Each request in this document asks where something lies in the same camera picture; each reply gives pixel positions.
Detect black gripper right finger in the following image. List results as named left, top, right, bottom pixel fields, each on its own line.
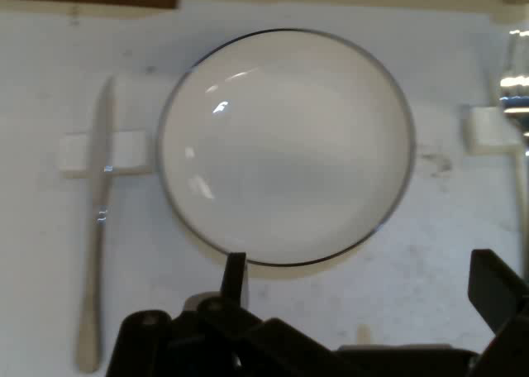
left=466, top=248, right=529, bottom=377

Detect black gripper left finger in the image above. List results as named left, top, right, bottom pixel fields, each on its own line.
left=106, top=251, right=341, bottom=377

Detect serrated steel table knife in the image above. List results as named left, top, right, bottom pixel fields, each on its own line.
left=77, top=77, right=117, bottom=374

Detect white ceramic cutlery rest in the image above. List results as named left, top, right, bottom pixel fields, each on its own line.
left=460, top=103, right=522, bottom=155
left=57, top=131, right=149, bottom=179

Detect steel table fork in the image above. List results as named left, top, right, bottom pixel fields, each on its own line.
left=493, top=29, right=529, bottom=270

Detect white plate with dark rim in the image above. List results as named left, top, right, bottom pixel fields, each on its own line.
left=155, top=28, right=417, bottom=268

